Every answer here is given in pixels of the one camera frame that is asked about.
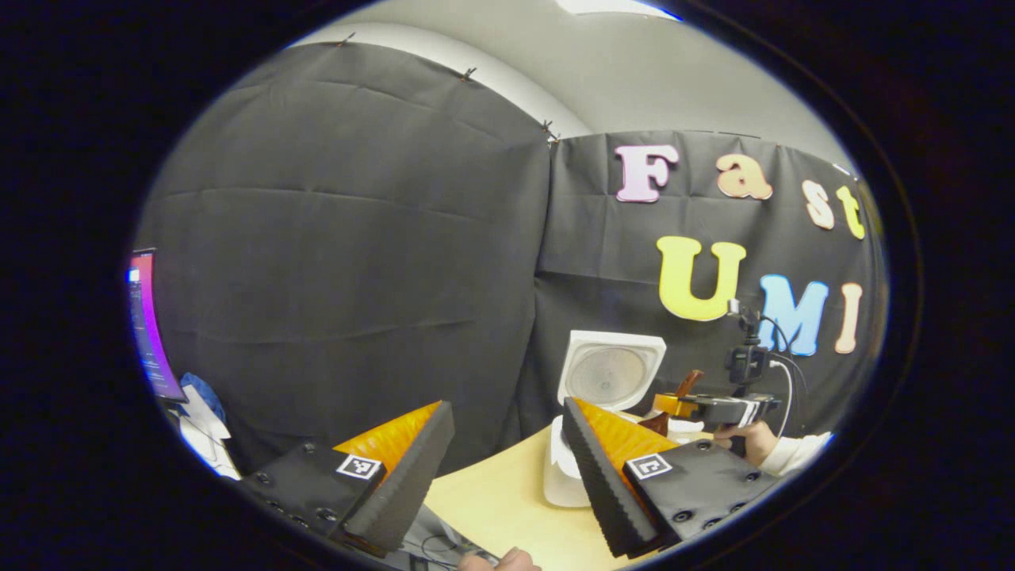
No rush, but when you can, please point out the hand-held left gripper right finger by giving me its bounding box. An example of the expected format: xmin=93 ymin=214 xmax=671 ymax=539
xmin=560 ymin=395 xmax=783 ymax=560

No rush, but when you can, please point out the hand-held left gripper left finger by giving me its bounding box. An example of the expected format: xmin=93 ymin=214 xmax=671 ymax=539
xmin=236 ymin=399 xmax=458 ymax=556

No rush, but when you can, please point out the brown wooden spoon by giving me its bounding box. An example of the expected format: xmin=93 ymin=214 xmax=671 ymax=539
xmin=638 ymin=369 xmax=706 ymax=438

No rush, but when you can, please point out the white rice cooker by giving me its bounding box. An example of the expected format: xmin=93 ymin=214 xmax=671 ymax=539
xmin=542 ymin=330 xmax=668 ymax=509

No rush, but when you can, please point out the white and blue cloth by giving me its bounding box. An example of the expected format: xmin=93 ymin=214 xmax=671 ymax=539
xmin=169 ymin=371 xmax=241 ymax=481

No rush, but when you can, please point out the black backdrop cloth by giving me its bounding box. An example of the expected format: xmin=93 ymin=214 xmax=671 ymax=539
xmin=133 ymin=41 xmax=887 ymax=477

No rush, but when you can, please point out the computer monitor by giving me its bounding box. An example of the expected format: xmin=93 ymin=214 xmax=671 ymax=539
xmin=127 ymin=248 xmax=189 ymax=405

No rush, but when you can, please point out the large ceiling light panel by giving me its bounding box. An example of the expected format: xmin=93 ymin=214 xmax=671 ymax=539
xmin=555 ymin=0 xmax=679 ymax=18

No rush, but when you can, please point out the white cable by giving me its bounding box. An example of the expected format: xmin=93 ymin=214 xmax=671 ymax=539
xmin=768 ymin=358 xmax=795 ymax=439

